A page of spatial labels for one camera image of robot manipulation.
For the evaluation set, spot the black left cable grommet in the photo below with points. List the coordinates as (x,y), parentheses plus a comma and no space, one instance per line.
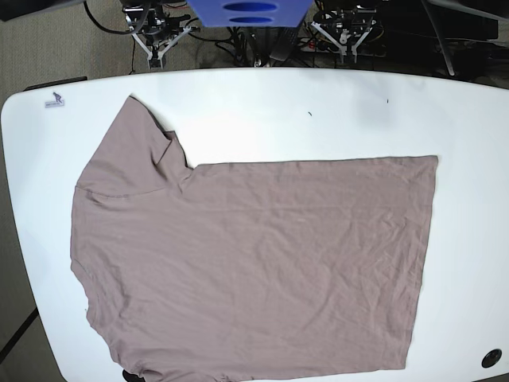
(128,377)

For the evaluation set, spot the black right cable grommet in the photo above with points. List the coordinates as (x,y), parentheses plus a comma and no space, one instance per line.
(491,358)

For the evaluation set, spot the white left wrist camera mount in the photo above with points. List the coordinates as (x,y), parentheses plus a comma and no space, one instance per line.
(347,41)

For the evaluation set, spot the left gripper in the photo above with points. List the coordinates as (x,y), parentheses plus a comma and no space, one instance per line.
(346,24)

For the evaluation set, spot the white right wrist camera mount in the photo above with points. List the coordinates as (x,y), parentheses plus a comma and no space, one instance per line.
(156,49)

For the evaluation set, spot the black cable grommet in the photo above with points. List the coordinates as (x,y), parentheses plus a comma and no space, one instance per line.
(128,377)
(491,358)

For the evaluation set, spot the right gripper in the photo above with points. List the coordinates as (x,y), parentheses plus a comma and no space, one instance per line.
(154,24)

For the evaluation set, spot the mauve T-shirt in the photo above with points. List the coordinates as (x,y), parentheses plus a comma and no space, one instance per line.
(248,271)

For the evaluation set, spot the black power strip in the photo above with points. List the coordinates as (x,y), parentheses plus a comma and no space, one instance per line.
(314,44)

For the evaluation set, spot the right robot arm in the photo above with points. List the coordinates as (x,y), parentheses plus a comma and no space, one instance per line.
(109,17)

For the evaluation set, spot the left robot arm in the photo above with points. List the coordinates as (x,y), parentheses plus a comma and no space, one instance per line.
(417,34)

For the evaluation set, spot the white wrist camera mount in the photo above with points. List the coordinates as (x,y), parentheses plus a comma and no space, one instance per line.
(347,41)
(156,49)

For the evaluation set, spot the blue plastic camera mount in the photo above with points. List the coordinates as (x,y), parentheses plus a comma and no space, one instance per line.
(257,13)

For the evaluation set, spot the small white logo sticker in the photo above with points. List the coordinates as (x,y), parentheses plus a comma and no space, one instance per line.
(56,101)

